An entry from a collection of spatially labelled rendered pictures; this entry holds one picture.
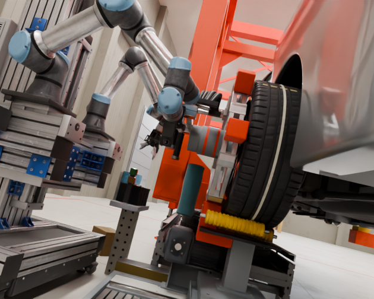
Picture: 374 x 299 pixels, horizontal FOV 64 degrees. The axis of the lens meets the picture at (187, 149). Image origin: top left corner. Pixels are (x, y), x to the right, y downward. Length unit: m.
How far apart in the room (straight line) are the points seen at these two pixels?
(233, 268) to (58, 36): 1.18
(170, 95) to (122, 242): 1.25
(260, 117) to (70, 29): 0.79
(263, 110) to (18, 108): 1.00
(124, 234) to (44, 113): 0.96
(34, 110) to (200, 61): 1.07
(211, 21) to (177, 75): 1.19
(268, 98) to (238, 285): 0.80
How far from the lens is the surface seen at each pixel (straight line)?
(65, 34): 1.31
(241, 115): 1.21
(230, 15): 4.31
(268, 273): 2.01
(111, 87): 2.06
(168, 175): 1.82
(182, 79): 1.00
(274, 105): 1.22
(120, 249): 2.02
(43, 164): 1.37
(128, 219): 1.99
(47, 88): 1.43
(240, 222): 1.29
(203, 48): 2.05
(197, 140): 1.39
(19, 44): 1.38
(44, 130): 1.35
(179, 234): 1.61
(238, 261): 1.41
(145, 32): 1.29
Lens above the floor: 0.56
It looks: 9 degrees up
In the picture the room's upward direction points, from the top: 14 degrees clockwise
